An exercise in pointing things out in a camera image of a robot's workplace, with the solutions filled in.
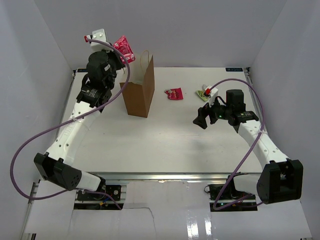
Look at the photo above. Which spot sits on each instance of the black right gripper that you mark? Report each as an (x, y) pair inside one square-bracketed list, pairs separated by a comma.
[(203, 112)]

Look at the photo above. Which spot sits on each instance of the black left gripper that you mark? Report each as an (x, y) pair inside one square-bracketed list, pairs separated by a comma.
[(116, 56)]

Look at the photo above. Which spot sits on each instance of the red snack packet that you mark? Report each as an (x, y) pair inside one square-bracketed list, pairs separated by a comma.
[(124, 47), (174, 94)]

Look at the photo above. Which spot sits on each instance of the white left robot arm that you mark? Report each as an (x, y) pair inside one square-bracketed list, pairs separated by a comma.
[(56, 164)]

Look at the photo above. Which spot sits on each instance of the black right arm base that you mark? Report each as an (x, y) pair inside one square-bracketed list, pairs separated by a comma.
[(228, 196)]

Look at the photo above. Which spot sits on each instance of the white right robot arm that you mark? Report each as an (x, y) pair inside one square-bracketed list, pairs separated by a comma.
[(281, 178)]

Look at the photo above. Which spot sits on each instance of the brown paper bag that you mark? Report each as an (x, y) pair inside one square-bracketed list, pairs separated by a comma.
[(138, 93)]

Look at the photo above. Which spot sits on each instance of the yellow green snack packet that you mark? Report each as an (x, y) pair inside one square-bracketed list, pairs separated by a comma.
[(201, 94)]

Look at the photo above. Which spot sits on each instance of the blue label back right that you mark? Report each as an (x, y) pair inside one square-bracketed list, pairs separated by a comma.
[(234, 69)]

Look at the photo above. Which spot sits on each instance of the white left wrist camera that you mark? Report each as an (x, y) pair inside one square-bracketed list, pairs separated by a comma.
[(99, 35)]

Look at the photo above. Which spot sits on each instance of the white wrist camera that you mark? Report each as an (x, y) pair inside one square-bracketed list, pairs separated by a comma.
[(99, 35), (211, 93)]

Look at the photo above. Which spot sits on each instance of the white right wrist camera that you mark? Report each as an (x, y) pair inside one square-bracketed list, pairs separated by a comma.
[(211, 93)]

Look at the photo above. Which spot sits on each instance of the aluminium front rail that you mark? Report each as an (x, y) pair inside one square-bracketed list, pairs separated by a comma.
[(161, 176)]

